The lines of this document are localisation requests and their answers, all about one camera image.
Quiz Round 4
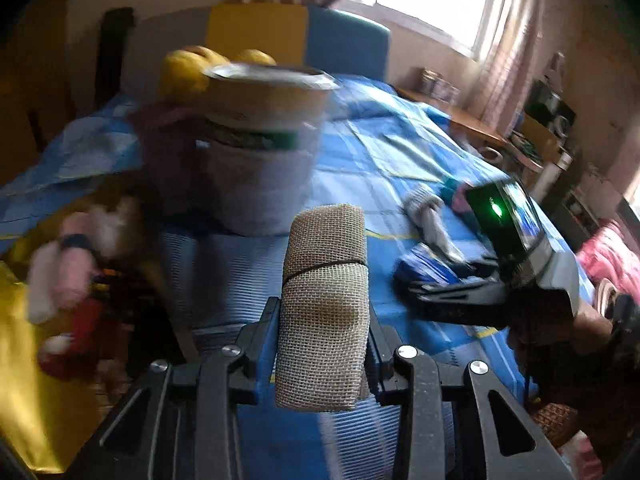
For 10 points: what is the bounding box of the cream knit sock bundle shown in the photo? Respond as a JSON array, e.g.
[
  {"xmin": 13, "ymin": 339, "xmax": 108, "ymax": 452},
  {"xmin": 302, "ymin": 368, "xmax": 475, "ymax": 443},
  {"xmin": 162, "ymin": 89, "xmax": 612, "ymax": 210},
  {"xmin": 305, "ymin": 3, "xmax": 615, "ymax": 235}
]
[{"xmin": 274, "ymin": 204, "xmax": 370, "ymax": 412}]

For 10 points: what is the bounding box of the teal plush toy pink dress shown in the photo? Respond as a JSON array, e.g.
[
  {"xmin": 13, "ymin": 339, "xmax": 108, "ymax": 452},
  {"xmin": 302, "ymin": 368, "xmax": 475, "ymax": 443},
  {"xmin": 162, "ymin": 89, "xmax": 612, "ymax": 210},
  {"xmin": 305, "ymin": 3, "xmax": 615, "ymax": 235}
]
[{"xmin": 439, "ymin": 178, "xmax": 475, "ymax": 221}]

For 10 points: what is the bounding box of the red haired doll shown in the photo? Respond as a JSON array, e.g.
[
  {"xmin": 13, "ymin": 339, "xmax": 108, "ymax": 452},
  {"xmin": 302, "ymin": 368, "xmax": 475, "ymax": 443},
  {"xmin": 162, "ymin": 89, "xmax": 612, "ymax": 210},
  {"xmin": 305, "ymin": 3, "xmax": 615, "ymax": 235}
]
[{"xmin": 37, "ymin": 297, "xmax": 122, "ymax": 382}]

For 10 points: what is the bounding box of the grey white sock bundle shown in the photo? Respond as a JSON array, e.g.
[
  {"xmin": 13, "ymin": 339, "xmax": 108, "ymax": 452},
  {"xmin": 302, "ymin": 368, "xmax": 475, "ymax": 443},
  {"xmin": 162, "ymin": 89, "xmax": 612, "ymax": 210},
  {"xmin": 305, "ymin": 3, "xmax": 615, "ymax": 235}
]
[{"xmin": 402, "ymin": 184, "xmax": 465, "ymax": 263}]

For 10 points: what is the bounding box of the pink blanket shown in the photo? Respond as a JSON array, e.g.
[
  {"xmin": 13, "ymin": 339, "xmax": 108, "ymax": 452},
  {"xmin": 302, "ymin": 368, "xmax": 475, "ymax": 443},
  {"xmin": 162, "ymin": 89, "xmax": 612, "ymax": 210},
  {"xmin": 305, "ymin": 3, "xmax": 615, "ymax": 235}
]
[{"xmin": 576, "ymin": 220, "xmax": 640, "ymax": 302}]

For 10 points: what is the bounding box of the blue white box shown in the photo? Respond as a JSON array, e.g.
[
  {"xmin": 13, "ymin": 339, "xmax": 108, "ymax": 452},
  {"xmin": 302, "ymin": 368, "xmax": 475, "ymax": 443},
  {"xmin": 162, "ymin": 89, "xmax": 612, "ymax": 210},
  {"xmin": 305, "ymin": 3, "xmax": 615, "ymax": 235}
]
[{"xmin": 393, "ymin": 243, "xmax": 462, "ymax": 288}]

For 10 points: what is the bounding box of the blue plaid bed sheet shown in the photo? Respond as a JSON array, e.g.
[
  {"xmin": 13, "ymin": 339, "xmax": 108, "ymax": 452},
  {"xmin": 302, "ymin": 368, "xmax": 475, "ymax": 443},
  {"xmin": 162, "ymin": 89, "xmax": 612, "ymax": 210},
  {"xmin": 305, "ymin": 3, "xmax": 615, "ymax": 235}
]
[{"xmin": 1, "ymin": 77, "xmax": 529, "ymax": 479}]

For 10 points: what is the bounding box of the wooden desk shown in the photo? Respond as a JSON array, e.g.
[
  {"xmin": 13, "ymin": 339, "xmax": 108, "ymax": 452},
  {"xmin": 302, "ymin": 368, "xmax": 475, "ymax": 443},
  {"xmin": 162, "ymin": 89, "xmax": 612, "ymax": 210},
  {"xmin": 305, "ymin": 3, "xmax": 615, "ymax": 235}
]
[{"xmin": 395, "ymin": 87, "xmax": 509, "ymax": 148}]

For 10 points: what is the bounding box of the pink fluffy doll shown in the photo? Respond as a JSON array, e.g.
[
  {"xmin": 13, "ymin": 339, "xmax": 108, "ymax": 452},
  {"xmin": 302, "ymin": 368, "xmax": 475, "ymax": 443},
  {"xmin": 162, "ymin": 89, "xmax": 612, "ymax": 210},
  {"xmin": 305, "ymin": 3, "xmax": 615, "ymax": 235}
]
[{"xmin": 26, "ymin": 204, "xmax": 136, "ymax": 325}]

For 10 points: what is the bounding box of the pink curtain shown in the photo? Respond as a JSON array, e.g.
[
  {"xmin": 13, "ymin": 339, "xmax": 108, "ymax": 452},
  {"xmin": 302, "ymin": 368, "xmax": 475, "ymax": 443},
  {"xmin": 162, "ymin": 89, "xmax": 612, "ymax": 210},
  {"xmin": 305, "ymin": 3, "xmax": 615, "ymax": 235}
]
[{"xmin": 465, "ymin": 0, "xmax": 544, "ymax": 136}]

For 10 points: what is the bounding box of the white milk powder can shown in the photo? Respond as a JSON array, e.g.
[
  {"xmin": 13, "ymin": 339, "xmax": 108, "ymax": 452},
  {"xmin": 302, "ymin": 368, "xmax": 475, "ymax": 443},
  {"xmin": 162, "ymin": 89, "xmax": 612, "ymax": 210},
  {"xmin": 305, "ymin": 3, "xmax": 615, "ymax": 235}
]
[{"xmin": 198, "ymin": 63, "xmax": 340, "ymax": 236}]

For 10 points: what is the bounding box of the purple cloth pouch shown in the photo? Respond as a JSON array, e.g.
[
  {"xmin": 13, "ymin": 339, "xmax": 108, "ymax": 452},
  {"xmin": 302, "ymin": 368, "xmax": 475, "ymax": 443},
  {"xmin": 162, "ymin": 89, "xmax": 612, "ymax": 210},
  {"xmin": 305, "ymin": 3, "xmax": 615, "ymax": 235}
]
[{"xmin": 128, "ymin": 101, "xmax": 206, "ymax": 214}]

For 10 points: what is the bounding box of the grey yellow blue headboard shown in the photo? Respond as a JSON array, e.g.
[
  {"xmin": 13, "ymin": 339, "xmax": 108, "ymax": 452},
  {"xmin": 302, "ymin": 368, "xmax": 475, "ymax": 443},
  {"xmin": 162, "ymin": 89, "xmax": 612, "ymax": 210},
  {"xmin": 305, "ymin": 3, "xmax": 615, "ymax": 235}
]
[{"xmin": 122, "ymin": 3, "xmax": 392, "ymax": 101}]

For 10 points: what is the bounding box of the yellow giraffe plush toy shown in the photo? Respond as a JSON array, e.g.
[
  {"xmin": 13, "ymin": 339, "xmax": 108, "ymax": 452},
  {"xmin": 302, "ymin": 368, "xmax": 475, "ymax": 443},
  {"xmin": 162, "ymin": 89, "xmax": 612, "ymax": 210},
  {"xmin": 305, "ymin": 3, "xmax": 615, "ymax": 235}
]
[{"xmin": 157, "ymin": 46, "xmax": 277, "ymax": 106}]

